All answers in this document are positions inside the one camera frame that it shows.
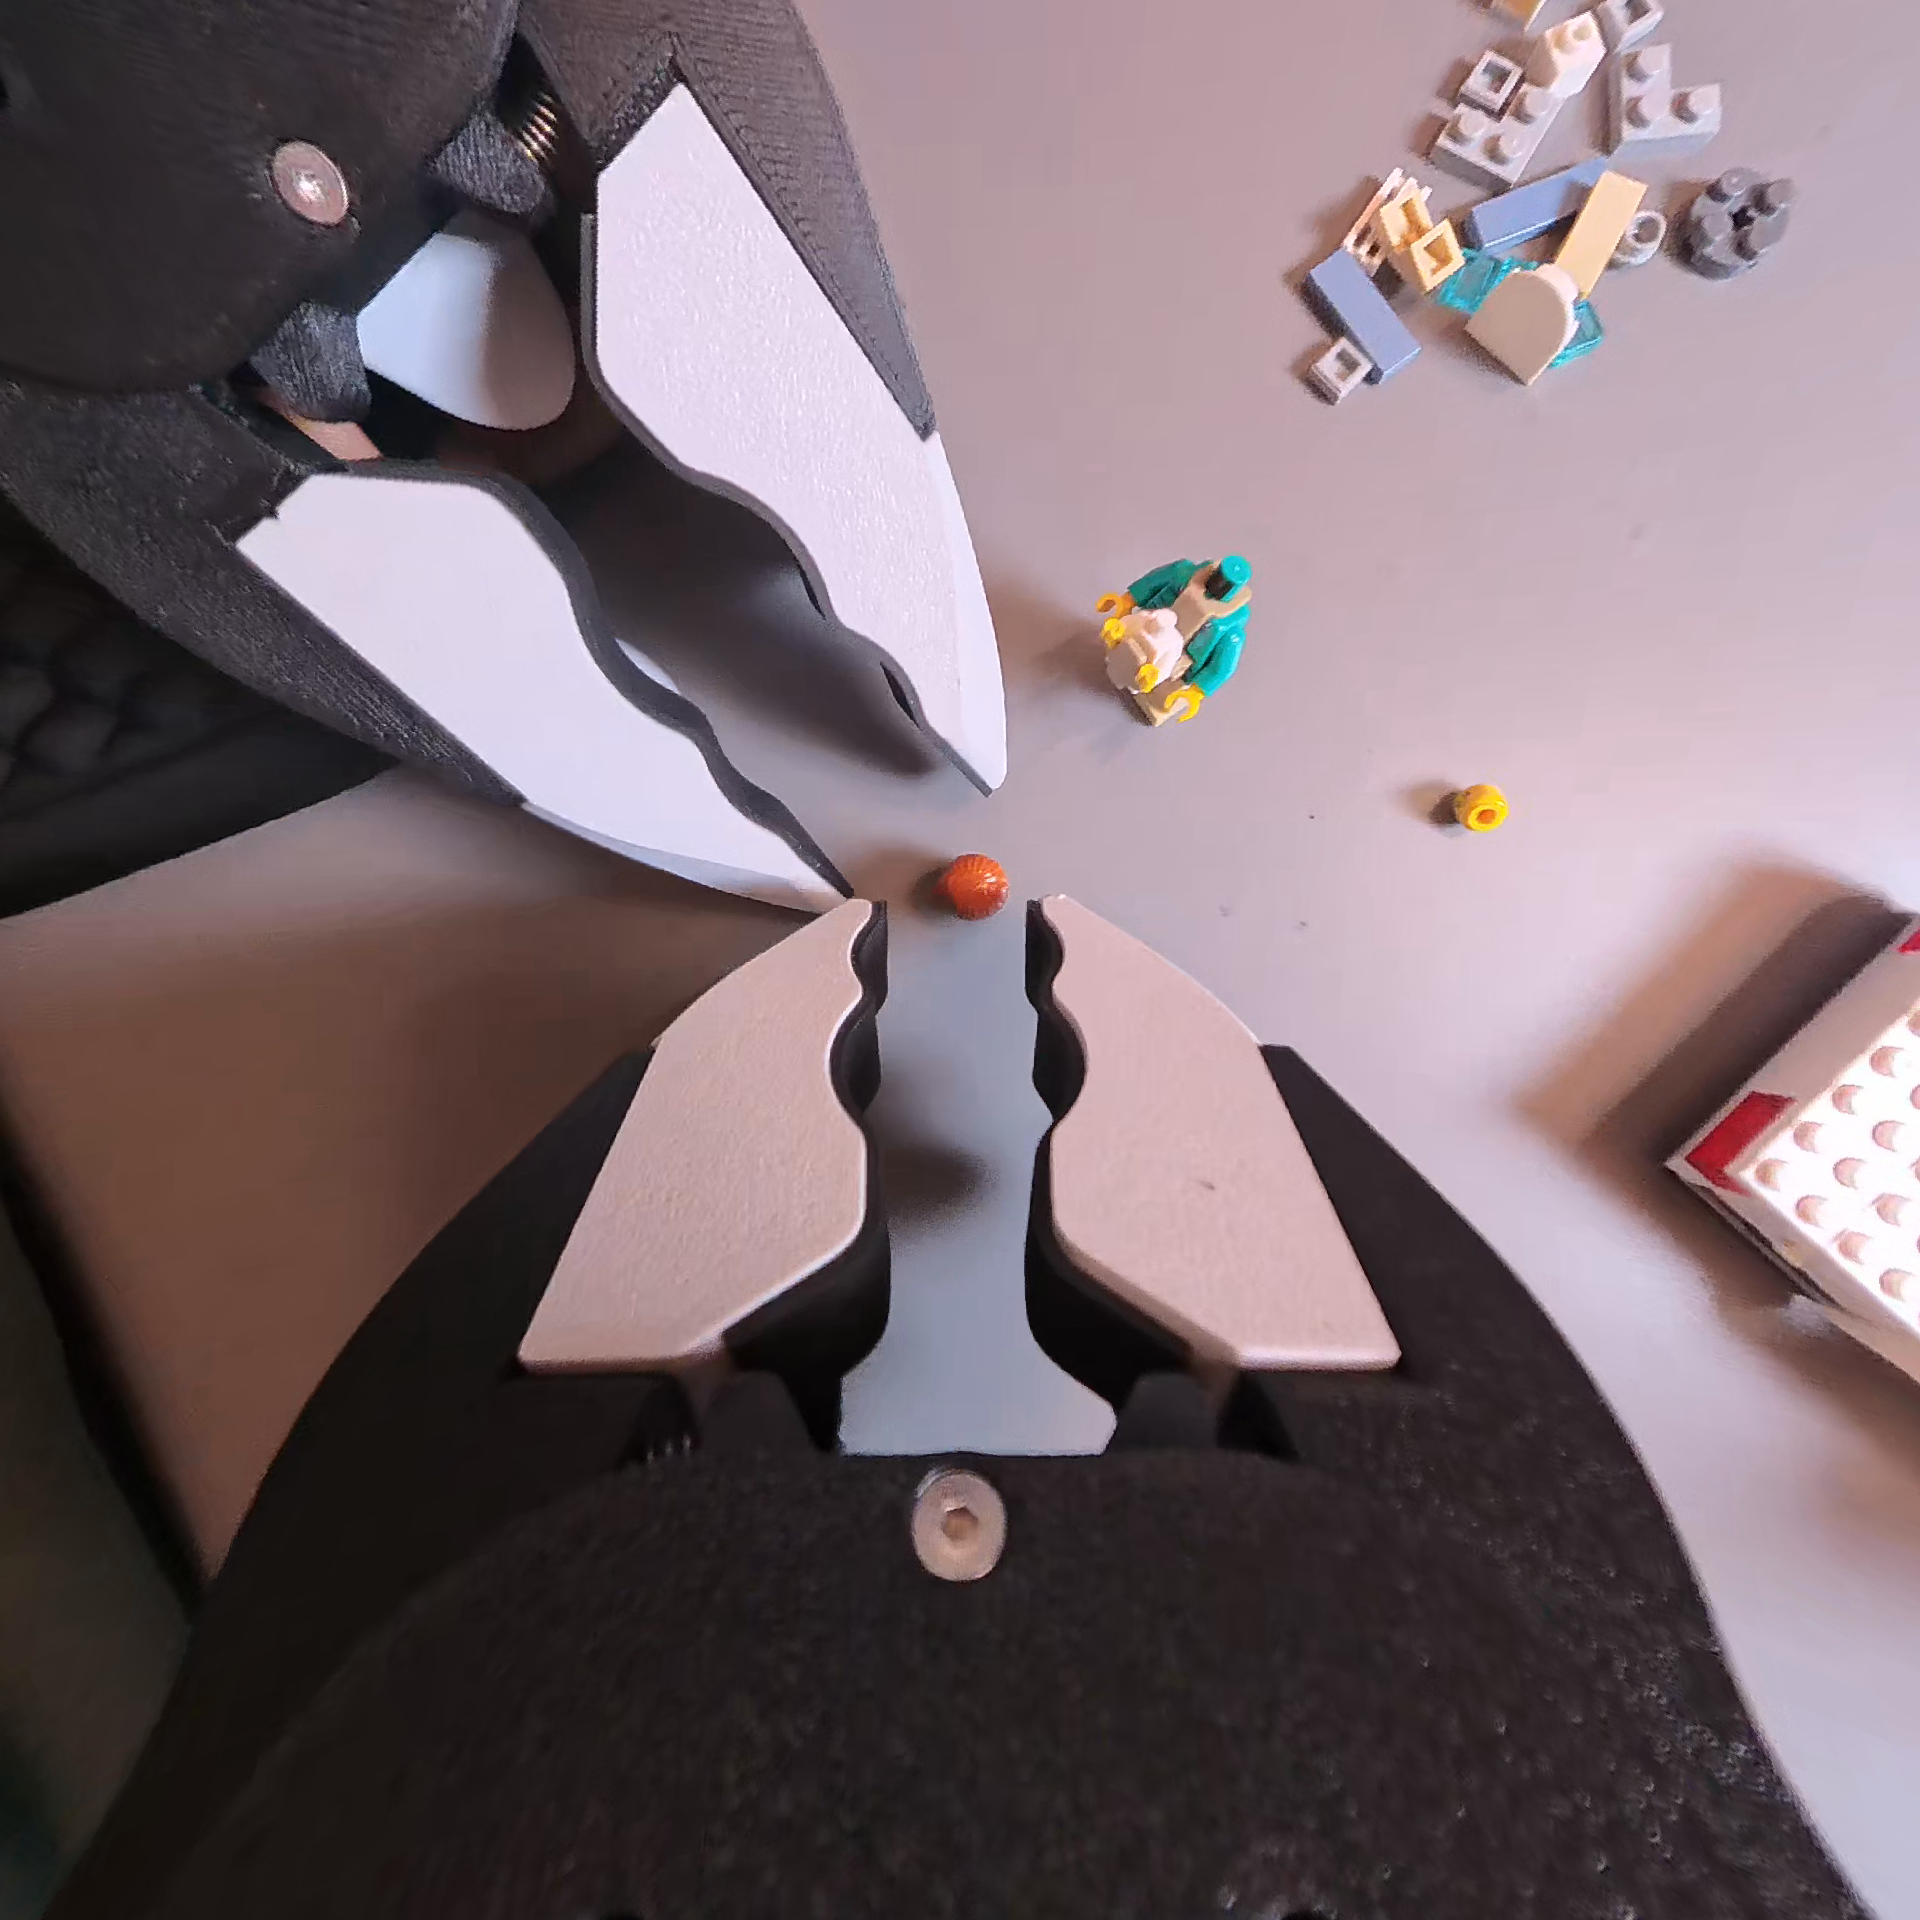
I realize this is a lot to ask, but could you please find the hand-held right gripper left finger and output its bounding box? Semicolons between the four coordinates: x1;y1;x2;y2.
517;901;890;1373

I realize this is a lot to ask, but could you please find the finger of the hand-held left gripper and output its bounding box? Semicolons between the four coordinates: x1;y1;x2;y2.
238;463;854;915
583;82;1007;798

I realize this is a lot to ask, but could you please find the white tan lego house model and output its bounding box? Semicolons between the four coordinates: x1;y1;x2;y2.
1663;915;1920;1383

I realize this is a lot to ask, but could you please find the green minifigure torso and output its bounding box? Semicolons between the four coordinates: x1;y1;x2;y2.
1126;555;1256;695

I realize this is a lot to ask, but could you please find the pile of small lego pieces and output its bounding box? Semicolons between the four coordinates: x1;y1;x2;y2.
1294;0;1797;407

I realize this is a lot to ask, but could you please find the black mesh cushion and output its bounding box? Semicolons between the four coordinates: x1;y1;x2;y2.
0;509;400;917

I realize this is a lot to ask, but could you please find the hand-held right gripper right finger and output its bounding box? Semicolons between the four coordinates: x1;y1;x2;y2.
1023;895;1403;1373

